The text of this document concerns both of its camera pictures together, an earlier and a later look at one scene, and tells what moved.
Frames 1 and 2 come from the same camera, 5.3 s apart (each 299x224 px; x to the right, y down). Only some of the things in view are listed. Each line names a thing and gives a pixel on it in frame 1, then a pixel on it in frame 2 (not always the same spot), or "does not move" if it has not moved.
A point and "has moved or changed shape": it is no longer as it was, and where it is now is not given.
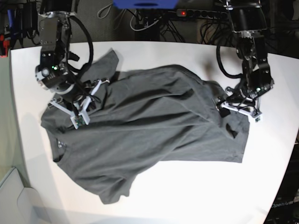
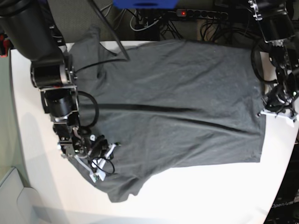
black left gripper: x=86 y=97 -> x=93 y=152
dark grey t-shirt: x=142 y=116 has moved or changed shape
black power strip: x=208 y=14 does not move
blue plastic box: x=145 y=4 does not move
